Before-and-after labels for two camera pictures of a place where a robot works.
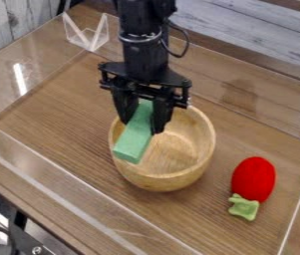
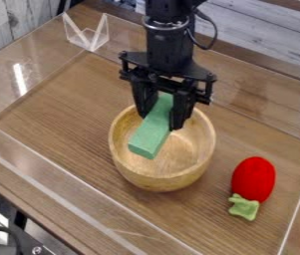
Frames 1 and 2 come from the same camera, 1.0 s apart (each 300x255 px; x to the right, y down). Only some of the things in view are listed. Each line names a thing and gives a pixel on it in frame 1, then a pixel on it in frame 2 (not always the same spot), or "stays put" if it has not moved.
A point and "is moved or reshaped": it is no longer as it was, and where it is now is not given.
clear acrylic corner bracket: (88, 39) stays put
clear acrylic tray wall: (105, 224) stays put
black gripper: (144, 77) to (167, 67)
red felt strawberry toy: (253, 181) stays put
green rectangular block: (138, 132) is moved or reshaped
